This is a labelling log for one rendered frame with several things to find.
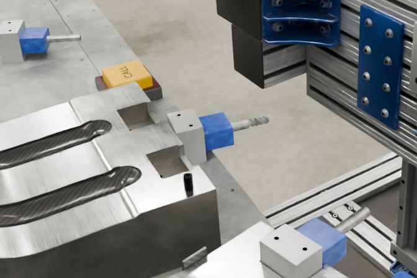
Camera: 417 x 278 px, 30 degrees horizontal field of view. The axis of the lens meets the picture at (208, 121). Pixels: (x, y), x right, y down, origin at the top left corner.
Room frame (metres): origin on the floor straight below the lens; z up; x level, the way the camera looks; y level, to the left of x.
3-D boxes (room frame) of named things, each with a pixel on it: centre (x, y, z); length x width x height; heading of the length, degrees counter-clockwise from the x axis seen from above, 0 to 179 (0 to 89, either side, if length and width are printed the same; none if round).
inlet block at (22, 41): (1.17, 0.26, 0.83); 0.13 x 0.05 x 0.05; 86
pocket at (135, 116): (0.80, 0.08, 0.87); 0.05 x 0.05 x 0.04; 21
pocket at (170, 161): (0.70, 0.04, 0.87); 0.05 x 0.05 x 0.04; 21
